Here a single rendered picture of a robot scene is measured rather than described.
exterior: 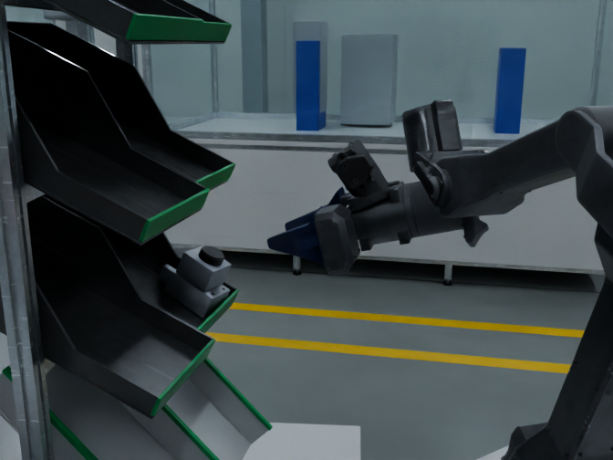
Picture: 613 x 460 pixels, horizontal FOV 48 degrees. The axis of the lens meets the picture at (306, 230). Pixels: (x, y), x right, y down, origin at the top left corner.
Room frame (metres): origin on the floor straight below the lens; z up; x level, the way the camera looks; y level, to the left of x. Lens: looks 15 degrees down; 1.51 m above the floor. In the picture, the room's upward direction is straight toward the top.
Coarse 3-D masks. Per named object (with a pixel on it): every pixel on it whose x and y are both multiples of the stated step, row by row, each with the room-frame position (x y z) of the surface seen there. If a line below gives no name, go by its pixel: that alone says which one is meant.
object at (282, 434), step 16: (0, 416) 1.11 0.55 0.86; (0, 432) 1.06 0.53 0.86; (272, 432) 1.06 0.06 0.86; (288, 432) 1.06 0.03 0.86; (304, 432) 1.06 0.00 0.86; (320, 432) 1.06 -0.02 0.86; (336, 432) 1.06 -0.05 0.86; (352, 432) 1.06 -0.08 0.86; (0, 448) 1.01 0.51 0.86; (16, 448) 1.01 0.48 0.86; (256, 448) 1.01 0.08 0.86; (272, 448) 1.01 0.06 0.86; (288, 448) 1.01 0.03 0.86; (304, 448) 1.01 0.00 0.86; (320, 448) 1.01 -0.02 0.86; (336, 448) 1.01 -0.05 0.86; (352, 448) 1.01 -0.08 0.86
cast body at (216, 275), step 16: (192, 256) 0.76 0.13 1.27; (208, 256) 0.76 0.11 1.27; (176, 272) 0.77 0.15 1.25; (192, 272) 0.76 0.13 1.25; (208, 272) 0.75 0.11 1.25; (224, 272) 0.78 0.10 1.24; (176, 288) 0.77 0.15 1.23; (192, 288) 0.76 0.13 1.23; (208, 288) 0.76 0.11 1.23; (224, 288) 0.78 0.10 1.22; (192, 304) 0.76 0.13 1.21; (208, 304) 0.75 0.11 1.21
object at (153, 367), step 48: (48, 240) 0.71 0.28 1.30; (96, 240) 0.69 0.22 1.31; (0, 288) 0.58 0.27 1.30; (48, 288) 0.67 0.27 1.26; (96, 288) 0.70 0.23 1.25; (48, 336) 0.57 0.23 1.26; (96, 336) 0.62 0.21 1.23; (144, 336) 0.66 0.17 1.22; (192, 336) 0.67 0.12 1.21; (96, 384) 0.56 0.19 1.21; (144, 384) 0.58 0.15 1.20
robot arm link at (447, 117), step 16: (416, 112) 0.71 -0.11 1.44; (432, 112) 0.71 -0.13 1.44; (448, 112) 0.70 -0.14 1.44; (416, 128) 0.71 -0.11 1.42; (432, 128) 0.70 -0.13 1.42; (448, 128) 0.69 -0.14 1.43; (416, 144) 0.70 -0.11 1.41; (432, 144) 0.69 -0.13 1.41; (448, 144) 0.68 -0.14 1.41; (416, 160) 0.67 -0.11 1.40; (432, 160) 0.66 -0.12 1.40; (432, 176) 0.63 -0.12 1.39; (432, 192) 0.62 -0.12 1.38; (448, 192) 0.61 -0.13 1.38
